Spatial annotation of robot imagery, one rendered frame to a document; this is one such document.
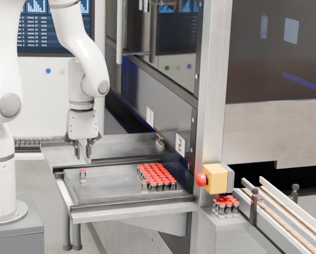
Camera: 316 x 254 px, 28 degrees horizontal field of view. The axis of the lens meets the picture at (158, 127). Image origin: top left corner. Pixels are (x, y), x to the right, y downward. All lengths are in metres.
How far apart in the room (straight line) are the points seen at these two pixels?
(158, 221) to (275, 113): 0.52
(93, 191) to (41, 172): 2.60
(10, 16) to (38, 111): 1.07
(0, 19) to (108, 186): 0.67
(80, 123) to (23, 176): 2.59
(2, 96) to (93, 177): 0.55
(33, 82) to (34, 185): 1.75
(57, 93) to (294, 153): 1.18
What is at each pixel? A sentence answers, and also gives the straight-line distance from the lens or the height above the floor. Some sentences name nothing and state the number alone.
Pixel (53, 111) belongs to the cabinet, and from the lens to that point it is 2.84.
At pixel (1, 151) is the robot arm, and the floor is 1.08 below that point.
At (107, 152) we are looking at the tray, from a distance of 2.45.
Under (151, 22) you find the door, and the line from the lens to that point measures 2.42.
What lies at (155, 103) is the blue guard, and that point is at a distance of 2.36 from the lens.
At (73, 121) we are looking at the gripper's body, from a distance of 2.07.
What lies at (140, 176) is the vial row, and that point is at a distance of 2.17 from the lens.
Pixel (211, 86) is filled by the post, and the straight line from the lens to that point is 1.89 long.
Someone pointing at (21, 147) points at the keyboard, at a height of 0.83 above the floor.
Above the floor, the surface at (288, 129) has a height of 1.12.
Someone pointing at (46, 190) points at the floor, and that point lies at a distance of 4.38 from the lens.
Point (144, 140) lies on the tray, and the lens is 2.59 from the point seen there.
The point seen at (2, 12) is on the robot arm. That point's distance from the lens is 1.82.
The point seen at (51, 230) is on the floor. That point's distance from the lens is 3.82.
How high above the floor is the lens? 1.70
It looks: 17 degrees down
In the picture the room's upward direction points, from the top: 2 degrees clockwise
